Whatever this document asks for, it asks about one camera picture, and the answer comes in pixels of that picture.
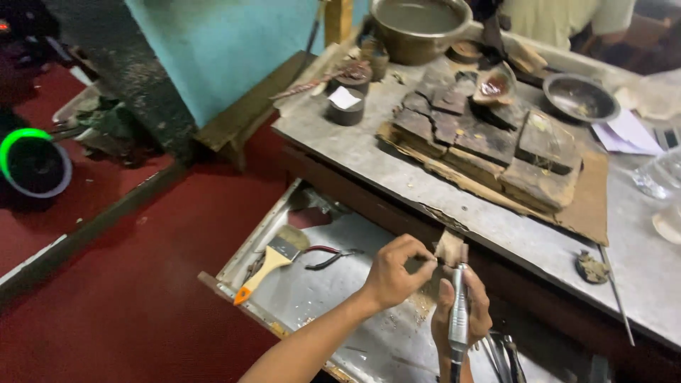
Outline white paper scrap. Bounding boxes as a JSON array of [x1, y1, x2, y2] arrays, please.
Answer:
[[328, 86, 362, 110]]

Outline wooden handled paint brush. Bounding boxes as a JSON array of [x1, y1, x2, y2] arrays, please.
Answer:
[[233, 226, 311, 306]]

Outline steel bowl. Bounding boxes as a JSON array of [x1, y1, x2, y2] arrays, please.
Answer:
[[542, 73, 622, 124]]

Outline white rounded object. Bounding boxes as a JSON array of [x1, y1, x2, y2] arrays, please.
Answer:
[[652, 201, 681, 246]]

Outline metal lined drawer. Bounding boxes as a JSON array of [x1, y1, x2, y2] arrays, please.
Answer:
[[198, 178, 591, 383]]

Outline small brown jar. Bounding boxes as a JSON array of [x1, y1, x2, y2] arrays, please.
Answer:
[[361, 36, 391, 82]]

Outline white paper sheets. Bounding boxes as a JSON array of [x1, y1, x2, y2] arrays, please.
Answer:
[[591, 109, 666, 156]]

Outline heap of scrap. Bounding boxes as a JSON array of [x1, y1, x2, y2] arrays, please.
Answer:
[[51, 95, 163, 157]]

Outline clear glass jar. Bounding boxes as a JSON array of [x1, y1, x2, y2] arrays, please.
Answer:
[[631, 146, 681, 201]]

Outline small round wooden lid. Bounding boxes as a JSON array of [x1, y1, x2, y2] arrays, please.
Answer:
[[448, 39, 485, 65]]

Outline silver rotary tool handpiece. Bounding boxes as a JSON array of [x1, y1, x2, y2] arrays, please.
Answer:
[[448, 263, 470, 383]]

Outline black round lid with debris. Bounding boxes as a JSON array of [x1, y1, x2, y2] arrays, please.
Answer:
[[574, 249, 611, 285]]

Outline person's right hand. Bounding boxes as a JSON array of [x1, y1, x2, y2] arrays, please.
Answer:
[[431, 264, 493, 373]]

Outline charred wooden soldering block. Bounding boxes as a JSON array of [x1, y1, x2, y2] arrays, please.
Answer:
[[375, 69, 584, 215]]

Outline red handled pliers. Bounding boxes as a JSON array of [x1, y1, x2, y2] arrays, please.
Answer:
[[299, 245, 366, 271]]

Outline metal tweezers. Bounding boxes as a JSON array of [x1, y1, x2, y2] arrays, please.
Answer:
[[481, 330, 528, 383]]

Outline wooden bench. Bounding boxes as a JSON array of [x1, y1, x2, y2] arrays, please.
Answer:
[[194, 50, 319, 172]]

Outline twisted metal rod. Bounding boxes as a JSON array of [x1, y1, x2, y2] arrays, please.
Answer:
[[268, 62, 370, 101]]

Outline person's left hand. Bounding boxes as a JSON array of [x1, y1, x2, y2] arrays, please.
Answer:
[[362, 234, 439, 315]]

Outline wooden bench pin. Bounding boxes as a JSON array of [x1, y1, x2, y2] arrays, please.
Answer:
[[434, 229, 470, 268]]

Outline thin metal rod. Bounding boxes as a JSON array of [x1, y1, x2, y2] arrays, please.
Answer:
[[598, 245, 636, 348]]

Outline round black green-ringed device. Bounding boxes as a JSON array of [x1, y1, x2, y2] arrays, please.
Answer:
[[0, 128, 73, 200]]

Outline large brass bowl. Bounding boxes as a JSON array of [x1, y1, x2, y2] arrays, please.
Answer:
[[369, 0, 474, 66]]

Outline black cylinder block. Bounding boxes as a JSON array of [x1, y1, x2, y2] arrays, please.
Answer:
[[326, 88, 366, 127], [331, 65, 372, 98]]

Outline small shell dish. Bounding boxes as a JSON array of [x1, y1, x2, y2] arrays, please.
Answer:
[[472, 62, 517, 107]]

